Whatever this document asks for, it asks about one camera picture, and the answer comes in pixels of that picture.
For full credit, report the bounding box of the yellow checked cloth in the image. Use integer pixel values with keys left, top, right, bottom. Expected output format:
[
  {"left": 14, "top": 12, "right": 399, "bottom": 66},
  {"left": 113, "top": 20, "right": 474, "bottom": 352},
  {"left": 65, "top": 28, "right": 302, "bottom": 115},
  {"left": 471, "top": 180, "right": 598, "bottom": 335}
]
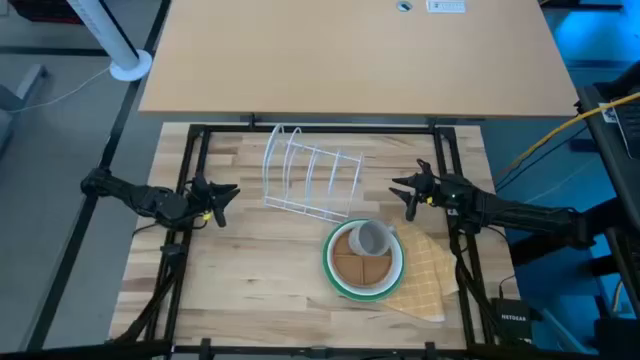
[{"left": 379, "top": 217, "right": 460, "bottom": 324}]

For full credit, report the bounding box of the white power strip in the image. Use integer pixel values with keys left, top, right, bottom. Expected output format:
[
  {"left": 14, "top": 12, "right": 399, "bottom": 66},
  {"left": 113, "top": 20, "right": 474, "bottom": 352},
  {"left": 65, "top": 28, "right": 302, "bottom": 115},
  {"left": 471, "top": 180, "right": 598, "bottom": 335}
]
[{"left": 425, "top": 0, "right": 467, "bottom": 14}]

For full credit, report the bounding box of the white wire dish rack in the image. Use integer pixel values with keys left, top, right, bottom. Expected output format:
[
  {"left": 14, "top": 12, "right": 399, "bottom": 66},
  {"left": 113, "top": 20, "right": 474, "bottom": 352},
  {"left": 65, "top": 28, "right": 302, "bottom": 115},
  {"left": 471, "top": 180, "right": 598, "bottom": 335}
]
[{"left": 261, "top": 123, "right": 365, "bottom": 225}]

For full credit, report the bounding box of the grey cup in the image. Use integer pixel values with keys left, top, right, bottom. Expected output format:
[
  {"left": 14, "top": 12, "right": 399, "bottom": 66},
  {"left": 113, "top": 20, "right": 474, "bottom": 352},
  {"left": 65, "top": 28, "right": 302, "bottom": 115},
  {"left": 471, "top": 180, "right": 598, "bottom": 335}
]
[{"left": 347, "top": 219, "right": 396, "bottom": 257}]

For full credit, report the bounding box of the white tower fan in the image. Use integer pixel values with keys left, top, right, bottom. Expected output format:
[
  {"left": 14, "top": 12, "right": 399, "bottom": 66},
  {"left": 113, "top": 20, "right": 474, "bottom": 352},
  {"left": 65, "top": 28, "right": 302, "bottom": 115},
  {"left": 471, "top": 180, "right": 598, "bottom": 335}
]
[{"left": 66, "top": 0, "right": 153, "bottom": 83}]

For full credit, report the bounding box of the dark storage crate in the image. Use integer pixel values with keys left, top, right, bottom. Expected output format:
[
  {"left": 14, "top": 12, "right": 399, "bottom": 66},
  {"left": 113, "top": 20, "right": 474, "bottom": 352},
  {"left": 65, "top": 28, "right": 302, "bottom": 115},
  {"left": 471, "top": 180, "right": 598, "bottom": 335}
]
[{"left": 8, "top": 0, "right": 84, "bottom": 25}]

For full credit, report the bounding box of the white label sticker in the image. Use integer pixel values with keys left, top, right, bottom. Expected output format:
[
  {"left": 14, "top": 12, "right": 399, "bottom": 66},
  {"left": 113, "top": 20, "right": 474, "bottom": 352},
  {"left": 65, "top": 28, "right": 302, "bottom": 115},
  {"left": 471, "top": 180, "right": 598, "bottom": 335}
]
[{"left": 597, "top": 102, "right": 620, "bottom": 124}]

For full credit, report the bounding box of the grey furniture base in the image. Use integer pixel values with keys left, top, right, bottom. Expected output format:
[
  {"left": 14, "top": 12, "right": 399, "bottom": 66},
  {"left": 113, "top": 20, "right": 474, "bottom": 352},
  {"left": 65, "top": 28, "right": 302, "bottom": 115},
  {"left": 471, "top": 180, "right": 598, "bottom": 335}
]
[{"left": 0, "top": 63, "right": 49, "bottom": 151}]

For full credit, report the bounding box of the black laptop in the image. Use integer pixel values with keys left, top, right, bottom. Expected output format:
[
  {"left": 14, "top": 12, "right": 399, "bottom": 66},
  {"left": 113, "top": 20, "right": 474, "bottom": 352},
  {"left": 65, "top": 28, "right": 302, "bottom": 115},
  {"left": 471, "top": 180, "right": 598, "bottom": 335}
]
[{"left": 613, "top": 97, "right": 640, "bottom": 159}]

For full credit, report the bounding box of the white cable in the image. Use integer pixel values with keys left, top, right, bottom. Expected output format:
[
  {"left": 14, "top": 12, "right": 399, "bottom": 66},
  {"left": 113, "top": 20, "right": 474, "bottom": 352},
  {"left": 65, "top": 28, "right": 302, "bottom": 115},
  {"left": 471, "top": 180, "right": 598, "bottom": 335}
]
[{"left": 7, "top": 64, "right": 114, "bottom": 115}]

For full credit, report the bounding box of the black Netgear network switch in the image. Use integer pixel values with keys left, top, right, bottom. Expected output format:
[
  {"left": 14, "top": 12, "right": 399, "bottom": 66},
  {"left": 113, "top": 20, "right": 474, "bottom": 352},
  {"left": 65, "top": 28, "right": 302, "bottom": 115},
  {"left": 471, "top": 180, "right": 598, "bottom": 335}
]
[{"left": 492, "top": 297, "right": 534, "bottom": 341}]

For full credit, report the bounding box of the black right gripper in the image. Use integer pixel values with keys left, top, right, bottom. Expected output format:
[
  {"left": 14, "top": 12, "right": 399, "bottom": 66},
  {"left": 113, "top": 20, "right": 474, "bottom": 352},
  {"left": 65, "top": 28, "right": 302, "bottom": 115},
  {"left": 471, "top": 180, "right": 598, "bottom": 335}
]
[{"left": 388, "top": 158, "right": 454, "bottom": 223}]

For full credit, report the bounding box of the black metal frame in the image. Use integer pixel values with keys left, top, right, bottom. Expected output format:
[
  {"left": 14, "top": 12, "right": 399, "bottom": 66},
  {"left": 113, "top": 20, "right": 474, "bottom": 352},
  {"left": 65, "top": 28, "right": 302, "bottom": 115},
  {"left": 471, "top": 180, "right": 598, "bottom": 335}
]
[{"left": 104, "top": 113, "right": 506, "bottom": 360}]

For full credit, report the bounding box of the brown divided wooden plate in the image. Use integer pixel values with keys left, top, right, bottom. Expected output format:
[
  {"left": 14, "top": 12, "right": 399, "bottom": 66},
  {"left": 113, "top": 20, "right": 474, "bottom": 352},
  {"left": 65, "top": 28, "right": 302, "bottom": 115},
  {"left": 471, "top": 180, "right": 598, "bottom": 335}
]
[{"left": 332, "top": 230, "right": 395, "bottom": 289}]

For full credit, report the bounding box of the white plate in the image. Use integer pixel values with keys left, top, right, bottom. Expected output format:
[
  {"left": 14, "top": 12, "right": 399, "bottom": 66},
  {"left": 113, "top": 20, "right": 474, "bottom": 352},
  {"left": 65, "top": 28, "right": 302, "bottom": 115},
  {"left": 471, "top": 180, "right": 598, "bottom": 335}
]
[{"left": 325, "top": 219, "right": 404, "bottom": 296}]

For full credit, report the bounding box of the green plate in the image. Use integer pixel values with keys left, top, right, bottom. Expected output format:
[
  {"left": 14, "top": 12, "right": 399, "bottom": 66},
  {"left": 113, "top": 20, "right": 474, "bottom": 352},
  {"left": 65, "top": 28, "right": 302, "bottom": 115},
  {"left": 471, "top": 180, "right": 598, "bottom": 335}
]
[{"left": 321, "top": 217, "right": 406, "bottom": 303}]

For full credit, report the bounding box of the light wooden desk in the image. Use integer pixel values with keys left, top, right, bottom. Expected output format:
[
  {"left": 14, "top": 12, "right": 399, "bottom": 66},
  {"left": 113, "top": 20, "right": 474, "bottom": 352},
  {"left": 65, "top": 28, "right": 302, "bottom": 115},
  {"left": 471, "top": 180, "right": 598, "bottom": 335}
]
[{"left": 138, "top": 0, "right": 580, "bottom": 119}]

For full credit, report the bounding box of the yellow cable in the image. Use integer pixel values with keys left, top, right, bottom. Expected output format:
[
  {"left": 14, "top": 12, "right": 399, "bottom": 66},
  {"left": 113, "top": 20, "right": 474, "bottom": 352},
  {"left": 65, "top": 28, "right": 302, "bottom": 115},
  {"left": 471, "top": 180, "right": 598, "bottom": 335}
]
[{"left": 494, "top": 91, "right": 640, "bottom": 181}]

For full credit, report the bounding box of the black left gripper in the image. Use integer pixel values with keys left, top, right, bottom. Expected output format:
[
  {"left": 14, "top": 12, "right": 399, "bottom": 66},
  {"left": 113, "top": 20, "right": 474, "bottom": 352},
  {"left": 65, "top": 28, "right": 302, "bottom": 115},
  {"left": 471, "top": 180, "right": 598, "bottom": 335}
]
[{"left": 187, "top": 172, "right": 242, "bottom": 229}]

